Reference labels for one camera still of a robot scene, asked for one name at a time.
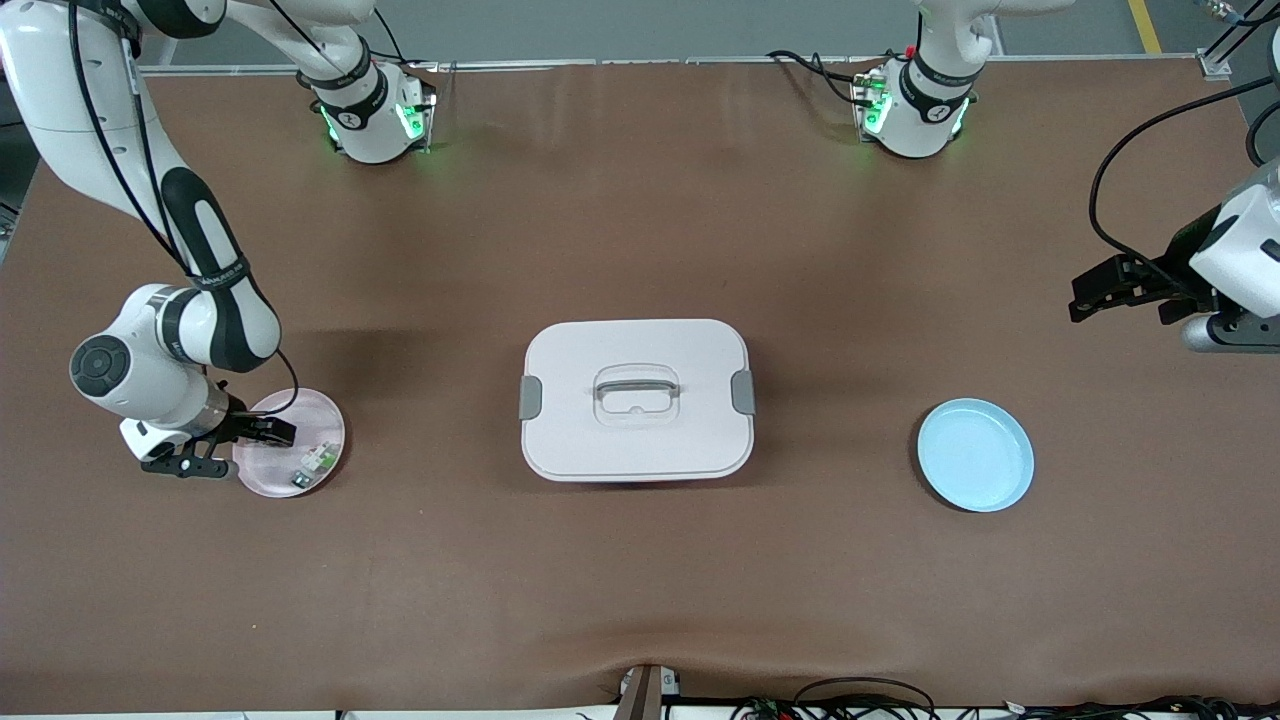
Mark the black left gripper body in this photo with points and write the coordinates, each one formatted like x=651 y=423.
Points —
x=1178 y=256

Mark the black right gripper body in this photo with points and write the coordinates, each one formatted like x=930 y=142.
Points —
x=238 y=424

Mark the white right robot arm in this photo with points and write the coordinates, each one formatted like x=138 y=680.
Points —
x=210 y=320

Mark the white lidded storage box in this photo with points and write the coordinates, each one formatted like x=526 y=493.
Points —
x=570 y=440

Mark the pink round plate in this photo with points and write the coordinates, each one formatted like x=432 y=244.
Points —
x=265 y=480

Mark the light blue round plate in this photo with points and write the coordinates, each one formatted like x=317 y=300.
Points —
x=975 y=455

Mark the brown table mat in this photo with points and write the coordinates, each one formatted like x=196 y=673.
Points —
x=640 y=200

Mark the green and white switch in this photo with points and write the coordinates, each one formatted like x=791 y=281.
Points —
x=315 y=465

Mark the aluminium frame post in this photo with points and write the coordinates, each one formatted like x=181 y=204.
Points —
x=1215 y=65

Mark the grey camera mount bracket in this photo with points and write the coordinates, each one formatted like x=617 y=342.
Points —
x=640 y=695

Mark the aluminium table edge rail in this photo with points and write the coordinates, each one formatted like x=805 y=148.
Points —
x=650 y=62

